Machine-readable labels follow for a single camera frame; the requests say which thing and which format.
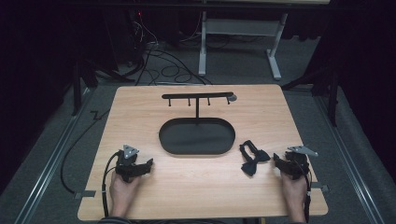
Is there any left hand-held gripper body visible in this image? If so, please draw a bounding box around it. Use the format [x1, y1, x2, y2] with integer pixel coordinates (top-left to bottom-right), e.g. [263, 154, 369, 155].
[114, 144, 145, 184]

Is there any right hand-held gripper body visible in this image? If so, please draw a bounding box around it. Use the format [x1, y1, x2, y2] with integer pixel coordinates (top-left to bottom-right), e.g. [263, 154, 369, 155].
[284, 145, 319, 181]

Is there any black bow tie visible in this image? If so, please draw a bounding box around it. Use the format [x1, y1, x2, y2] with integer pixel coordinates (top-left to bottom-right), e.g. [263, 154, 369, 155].
[239, 139, 272, 177]

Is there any black hook rack with tray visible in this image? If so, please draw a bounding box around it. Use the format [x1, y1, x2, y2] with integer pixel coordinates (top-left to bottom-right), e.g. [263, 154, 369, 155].
[158, 91, 238, 156]

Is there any person's right hand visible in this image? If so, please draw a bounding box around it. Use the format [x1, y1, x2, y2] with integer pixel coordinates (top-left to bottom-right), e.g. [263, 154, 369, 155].
[280, 171, 308, 223]

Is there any person's left hand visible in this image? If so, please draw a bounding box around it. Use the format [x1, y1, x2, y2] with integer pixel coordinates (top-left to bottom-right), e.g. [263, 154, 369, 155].
[108, 170, 142, 218]

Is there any black metal stand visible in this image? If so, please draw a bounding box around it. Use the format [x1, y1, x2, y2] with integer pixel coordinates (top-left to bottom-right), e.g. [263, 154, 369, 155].
[281, 65, 341, 128]
[70, 58, 135, 117]

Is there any dark curtain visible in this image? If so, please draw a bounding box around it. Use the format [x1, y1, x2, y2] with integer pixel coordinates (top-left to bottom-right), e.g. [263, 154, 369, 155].
[306, 0, 396, 175]
[0, 0, 120, 195]

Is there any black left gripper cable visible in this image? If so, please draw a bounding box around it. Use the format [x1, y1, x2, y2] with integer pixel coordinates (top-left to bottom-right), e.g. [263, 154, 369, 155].
[101, 150, 123, 218]

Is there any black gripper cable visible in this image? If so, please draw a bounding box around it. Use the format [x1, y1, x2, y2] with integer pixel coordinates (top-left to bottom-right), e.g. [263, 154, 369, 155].
[101, 150, 123, 218]
[303, 169, 313, 223]

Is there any grey table bracket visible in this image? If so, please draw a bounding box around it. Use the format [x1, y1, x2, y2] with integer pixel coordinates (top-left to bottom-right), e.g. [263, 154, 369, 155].
[311, 181, 330, 193]
[74, 189, 97, 201]

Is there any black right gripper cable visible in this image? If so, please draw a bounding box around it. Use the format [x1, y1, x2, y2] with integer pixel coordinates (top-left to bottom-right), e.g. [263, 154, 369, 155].
[303, 169, 313, 223]

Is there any grey metal floor rail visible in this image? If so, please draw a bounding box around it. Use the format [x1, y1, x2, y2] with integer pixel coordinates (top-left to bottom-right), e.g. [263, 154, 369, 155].
[13, 87, 92, 224]
[313, 95, 387, 224]

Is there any black floor cable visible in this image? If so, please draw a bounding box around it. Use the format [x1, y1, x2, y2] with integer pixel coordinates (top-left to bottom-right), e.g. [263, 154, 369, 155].
[60, 107, 111, 195]

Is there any tangle of black cables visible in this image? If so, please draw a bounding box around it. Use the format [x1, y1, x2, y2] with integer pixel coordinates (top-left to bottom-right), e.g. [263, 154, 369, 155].
[125, 12, 214, 87]

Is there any white metal desk frame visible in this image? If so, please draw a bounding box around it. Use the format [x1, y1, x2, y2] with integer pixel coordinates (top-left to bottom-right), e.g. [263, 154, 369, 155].
[198, 11, 290, 81]

